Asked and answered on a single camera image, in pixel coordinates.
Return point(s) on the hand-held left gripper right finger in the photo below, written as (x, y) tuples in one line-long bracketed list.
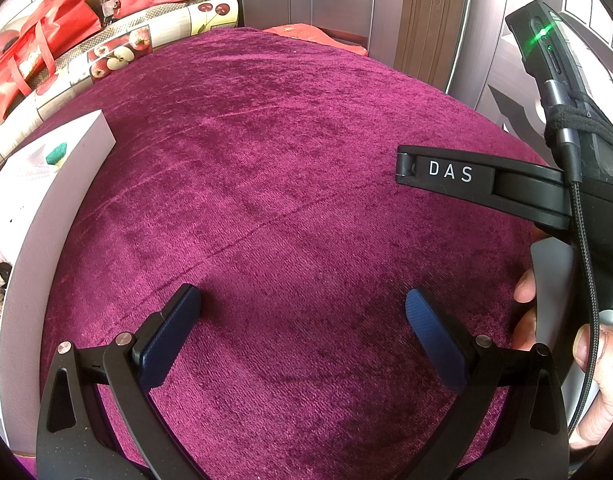
[(434, 335)]

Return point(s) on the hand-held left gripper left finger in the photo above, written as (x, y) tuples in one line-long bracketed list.
[(171, 340)]

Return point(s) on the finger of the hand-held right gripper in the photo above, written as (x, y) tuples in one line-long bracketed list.
[(405, 164)]

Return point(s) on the white cardboard box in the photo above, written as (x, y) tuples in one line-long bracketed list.
[(31, 270)]

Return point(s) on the person's right hand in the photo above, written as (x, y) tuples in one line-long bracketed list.
[(606, 370)]

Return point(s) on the purple velvet blanket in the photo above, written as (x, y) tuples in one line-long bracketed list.
[(286, 185)]

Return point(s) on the grey metal door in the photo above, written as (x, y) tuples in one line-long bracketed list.
[(501, 85)]

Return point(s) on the red plastic bag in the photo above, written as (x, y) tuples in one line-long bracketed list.
[(316, 35)]

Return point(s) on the white tissue paper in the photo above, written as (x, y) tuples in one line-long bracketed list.
[(31, 165)]

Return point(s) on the fruit print roll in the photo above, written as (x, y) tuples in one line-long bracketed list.
[(126, 45)]

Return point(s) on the red tote bag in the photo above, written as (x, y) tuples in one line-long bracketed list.
[(61, 20)]

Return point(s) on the red round object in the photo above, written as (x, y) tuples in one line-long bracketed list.
[(0, 47)]

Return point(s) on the wooden door frame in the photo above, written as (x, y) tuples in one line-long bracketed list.
[(431, 20)]

